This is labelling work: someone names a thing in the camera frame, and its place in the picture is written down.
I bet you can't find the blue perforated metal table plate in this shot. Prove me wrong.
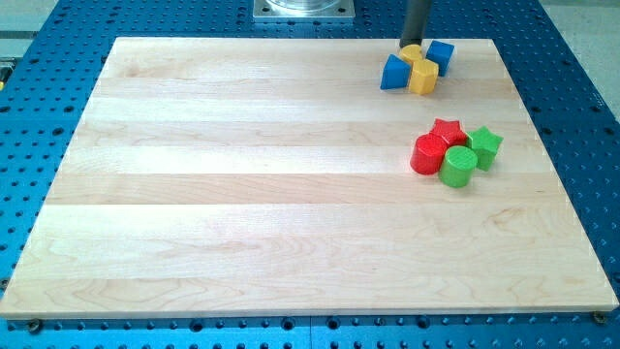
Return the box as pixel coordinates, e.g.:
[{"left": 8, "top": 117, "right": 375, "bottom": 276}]
[{"left": 1, "top": 0, "right": 619, "bottom": 348}]

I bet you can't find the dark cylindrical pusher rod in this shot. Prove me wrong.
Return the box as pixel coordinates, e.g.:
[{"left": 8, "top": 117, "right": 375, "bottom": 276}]
[{"left": 399, "top": 0, "right": 432, "bottom": 48}]

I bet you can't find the light wooden board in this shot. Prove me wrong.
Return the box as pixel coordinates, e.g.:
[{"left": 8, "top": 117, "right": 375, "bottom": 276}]
[{"left": 1, "top": 37, "right": 618, "bottom": 319}]

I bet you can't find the green star block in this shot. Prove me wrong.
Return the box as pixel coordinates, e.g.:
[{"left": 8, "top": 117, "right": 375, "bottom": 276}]
[{"left": 466, "top": 126, "right": 504, "bottom": 172}]

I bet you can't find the yellow heart block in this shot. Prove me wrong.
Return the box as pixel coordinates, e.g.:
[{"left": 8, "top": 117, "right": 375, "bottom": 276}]
[{"left": 398, "top": 44, "right": 424, "bottom": 66}]

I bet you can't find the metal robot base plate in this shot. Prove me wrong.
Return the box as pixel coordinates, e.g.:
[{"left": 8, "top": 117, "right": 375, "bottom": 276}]
[{"left": 253, "top": 0, "right": 356, "bottom": 20}]

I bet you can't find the red star block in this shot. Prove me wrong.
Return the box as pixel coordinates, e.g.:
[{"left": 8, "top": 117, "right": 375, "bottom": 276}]
[{"left": 430, "top": 118, "right": 468, "bottom": 147}]

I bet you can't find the red cylinder block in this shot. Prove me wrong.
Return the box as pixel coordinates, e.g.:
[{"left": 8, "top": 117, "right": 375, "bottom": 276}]
[{"left": 410, "top": 134, "right": 448, "bottom": 175}]

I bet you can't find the green cylinder block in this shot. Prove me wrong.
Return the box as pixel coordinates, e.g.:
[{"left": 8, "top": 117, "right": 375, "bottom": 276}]
[{"left": 438, "top": 145, "right": 478, "bottom": 188}]

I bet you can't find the yellow hexagon block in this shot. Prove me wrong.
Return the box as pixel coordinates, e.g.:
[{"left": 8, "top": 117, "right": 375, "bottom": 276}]
[{"left": 408, "top": 59, "right": 439, "bottom": 95}]

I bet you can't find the blue triangle block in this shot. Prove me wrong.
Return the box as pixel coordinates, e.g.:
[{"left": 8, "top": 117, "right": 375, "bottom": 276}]
[{"left": 380, "top": 54, "right": 411, "bottom": 90}]

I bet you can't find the blue cube block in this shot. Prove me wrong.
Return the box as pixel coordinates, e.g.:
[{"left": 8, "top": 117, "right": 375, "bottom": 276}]
[{"left": 426, "top": 41, "right": 455, "bottom": 77}]

